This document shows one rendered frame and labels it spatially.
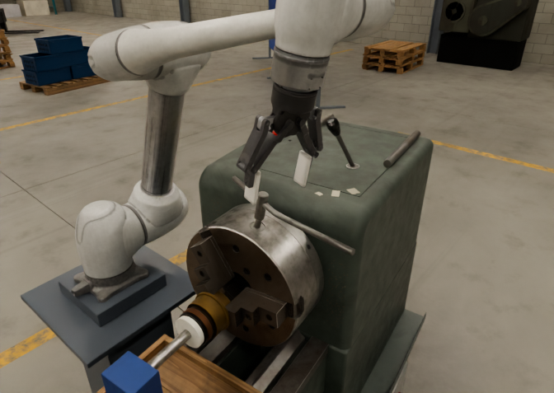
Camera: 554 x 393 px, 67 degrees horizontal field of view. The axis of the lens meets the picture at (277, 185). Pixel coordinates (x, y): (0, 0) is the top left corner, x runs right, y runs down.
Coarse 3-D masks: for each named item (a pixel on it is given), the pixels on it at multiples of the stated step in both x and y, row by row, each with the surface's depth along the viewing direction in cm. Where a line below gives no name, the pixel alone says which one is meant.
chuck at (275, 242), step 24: (240, 216) 92; (192, 240) 96; (216, 240) 91; (240, 240) 87; (264, 240) 86; (288, 240) 89; (192, 264) 100; (240, 264) 90; (264, 264) 85; (288, 264) 85; (240, 288) 100; (264, 288) 88; (288, 288) 84; (312, 288) 90; (240, 336) 100; (264, 336) 95; (288, 336) 90
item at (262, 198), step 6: (264, 192) 84; (258, 198) 84; (264, 198) 83; (258, 204) 84; (258, 210) 85; (264, 210) 85; (258, 216) 86; (264, 216) 87; (258, 222) 87; (258, 228) 88
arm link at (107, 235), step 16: (96, 208) 128; (112, 208) 128; (128, 208) 136; (80, 224) 126; (96, 224) 124; (112, 224) 126; (128, 224) 131; (80, 240) 126; (96, 240) 125; (112, 240) 127; (128, 240) 131; (144, 240) 138; (80, 256) 129; (96, 256) 127; (112, 256) 129; (128, 256) 134; (96, 272) 130; (112, 272) 131
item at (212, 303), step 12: (204, 300) 85; (216, 300) 85; (228, 300) 88; (192, 312) 82; (204, 312) 83; (216, 312) 83; (204, 324) 81; (216, 324) 83; (228, 324) 86; (204, 336) 81
